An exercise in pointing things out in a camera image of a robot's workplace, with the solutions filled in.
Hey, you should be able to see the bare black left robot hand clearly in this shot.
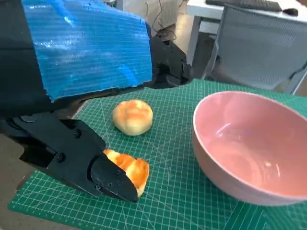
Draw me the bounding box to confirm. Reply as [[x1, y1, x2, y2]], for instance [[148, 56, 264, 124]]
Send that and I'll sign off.
[[0, 0, 192, 204]]

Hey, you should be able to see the round bread bun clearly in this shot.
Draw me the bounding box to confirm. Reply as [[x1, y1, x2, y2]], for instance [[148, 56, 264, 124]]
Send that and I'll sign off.
[[112, 100, 154, 137]]

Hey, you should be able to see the rectangular orange bread loaf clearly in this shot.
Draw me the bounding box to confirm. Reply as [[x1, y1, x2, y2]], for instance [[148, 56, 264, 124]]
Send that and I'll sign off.
[[103, 149, 150, 198]]

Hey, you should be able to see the pink bowl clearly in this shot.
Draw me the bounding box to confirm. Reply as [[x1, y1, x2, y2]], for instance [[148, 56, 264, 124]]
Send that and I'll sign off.
[[191, 90, 307, 207]]

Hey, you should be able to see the white desk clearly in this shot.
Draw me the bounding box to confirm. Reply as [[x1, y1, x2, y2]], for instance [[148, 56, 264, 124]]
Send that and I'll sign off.
[[186, 0, 307, 80]]

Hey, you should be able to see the green cutting mat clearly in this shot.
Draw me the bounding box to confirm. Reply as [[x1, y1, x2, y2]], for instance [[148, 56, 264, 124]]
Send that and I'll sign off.
[[7, 79, 307, 230]]

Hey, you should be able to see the black keyboard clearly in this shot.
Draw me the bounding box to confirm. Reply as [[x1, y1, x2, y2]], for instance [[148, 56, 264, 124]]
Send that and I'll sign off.
[[205, 0, 283, 12]]

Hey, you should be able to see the grey mesh chair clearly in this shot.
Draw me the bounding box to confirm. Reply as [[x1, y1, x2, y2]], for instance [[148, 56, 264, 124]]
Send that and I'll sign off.
[[203, 3, 307, 95]]

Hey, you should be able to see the black cable tangle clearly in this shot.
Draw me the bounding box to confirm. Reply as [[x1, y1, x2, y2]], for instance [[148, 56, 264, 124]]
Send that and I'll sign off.
[[153, 0, 177, 42]]

